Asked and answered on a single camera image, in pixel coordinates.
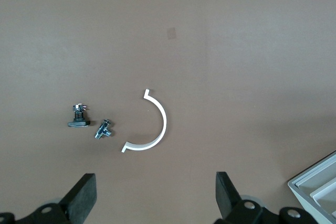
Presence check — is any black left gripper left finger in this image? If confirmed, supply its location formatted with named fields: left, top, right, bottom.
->
left=15, top=173, right=98, bottom=224

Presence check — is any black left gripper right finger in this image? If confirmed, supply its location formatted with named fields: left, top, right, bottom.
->
left=214, top=172, right=319, bottom=224

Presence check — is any white drawer cabinet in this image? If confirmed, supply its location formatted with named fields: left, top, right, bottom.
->
left=288, top=150, right=336, bottom=224

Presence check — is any small metal valve fitting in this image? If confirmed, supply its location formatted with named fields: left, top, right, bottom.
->
left=94, top=119, right=114, bottom=140

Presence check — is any black switch component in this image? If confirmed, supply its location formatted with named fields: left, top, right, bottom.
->
left=67, top=104, right=91, bottom=128

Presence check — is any white half ring clip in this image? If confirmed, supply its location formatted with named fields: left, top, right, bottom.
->
left=121, top=88, right=167, bottom=153

